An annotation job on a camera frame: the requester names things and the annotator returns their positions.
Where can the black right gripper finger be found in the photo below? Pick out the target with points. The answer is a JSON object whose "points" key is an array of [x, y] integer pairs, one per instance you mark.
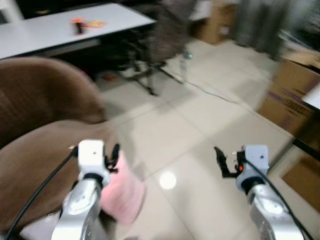
{"points": [[233, 154], [219, 159]]}

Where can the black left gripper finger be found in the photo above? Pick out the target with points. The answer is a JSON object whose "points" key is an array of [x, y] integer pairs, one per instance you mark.
{"points": [[105, 146], [116, 152]]}

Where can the pink pillow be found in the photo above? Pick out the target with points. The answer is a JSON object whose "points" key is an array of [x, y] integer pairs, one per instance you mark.
{"points": [[125, 195]]}

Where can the brown velvet round sofa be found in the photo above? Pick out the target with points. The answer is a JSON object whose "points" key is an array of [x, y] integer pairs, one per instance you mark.
{"points": [[40, 100]]}

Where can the orange red slipper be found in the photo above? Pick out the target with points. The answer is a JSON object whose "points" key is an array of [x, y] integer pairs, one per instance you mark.
{"points": [[110, 78]]}

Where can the brown cardboard box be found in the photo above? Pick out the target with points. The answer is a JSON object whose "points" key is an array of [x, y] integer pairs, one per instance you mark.
{"points": [[305, 180], [217, 25]]}

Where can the cardboard box with purple print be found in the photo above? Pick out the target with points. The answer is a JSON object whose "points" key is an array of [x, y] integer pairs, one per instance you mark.
{"points": [[285, 95]]}

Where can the orange yellow snack packet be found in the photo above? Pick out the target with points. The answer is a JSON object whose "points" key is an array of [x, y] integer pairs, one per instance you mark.
{"points": [[95, 24]]}

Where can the orange and black device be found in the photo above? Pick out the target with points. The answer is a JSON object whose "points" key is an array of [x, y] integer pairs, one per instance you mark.
{"points": [[78, 26]]}

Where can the long white table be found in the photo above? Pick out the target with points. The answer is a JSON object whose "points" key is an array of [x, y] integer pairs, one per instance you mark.
{"points": [[50, 30]]}

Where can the grey curtain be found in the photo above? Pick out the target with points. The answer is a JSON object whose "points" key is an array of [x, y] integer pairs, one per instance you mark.
{"points": [[265, 25]]}

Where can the grey brown fabric chair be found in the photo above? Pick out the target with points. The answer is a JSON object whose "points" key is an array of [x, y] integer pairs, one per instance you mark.
{"points": [[172, 30]]}

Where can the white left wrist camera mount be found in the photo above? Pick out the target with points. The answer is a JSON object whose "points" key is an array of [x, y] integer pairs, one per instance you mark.
{"points": [[91, 155]]}

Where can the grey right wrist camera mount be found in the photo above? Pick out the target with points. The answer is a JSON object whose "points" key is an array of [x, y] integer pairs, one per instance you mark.
{"points": [[256, 159]]}

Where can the black table leg frame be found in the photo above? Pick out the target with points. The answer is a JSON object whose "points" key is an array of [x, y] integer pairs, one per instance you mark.
{"points": [[150, 80]]}

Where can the white table with black frame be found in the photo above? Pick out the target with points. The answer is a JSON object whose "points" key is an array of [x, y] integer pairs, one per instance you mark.
{"points": [[314, 97]]}

